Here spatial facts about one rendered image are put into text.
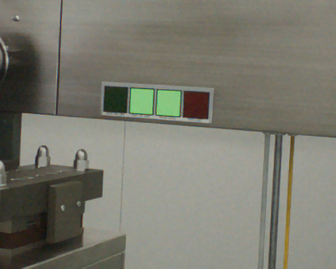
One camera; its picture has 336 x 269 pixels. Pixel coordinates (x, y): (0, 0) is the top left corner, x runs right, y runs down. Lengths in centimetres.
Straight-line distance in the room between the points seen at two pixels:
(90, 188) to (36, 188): 22
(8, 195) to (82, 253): 23
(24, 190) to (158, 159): 276
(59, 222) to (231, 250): 262
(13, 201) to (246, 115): 49
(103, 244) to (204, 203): 250
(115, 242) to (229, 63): 45
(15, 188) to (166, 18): 48
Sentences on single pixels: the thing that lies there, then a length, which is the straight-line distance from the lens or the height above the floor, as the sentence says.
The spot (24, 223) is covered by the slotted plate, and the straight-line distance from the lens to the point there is 166.
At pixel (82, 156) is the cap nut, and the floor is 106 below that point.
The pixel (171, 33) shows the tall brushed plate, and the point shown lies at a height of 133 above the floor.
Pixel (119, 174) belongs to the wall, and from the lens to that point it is 445.
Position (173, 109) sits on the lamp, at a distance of 178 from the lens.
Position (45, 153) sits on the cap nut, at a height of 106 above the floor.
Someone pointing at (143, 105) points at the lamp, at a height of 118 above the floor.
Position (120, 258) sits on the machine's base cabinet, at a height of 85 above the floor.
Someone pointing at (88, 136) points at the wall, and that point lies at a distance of 451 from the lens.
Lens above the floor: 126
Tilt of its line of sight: 3 degrees down
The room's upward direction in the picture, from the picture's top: 3 degrees clockwise
